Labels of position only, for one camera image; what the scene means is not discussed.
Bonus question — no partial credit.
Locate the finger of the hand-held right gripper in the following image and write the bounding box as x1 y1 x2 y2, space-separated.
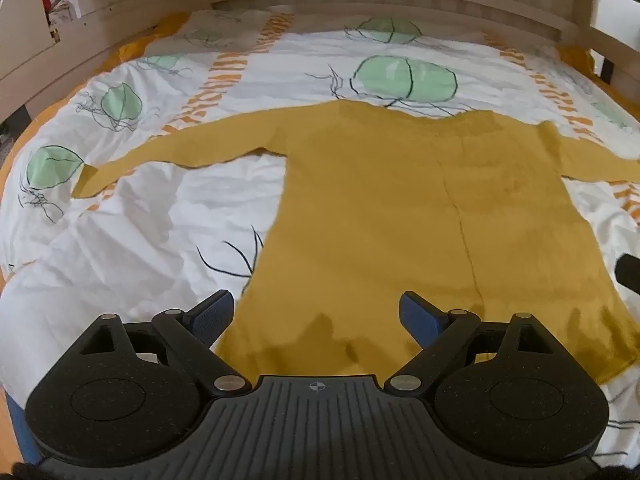
616 253 640 292

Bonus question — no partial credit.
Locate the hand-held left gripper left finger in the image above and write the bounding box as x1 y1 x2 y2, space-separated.
75 289 252 395

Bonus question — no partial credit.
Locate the mustard yellow sweater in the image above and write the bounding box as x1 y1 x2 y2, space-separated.
72 100 640 386

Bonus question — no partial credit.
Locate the white leaf-print duvet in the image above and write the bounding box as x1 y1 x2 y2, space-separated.
0 7 640 461

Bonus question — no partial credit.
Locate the white leaf-print pillow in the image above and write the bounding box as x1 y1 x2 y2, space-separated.
144 8 297 58

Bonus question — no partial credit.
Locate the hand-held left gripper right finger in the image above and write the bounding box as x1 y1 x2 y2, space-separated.
384 290 555 395

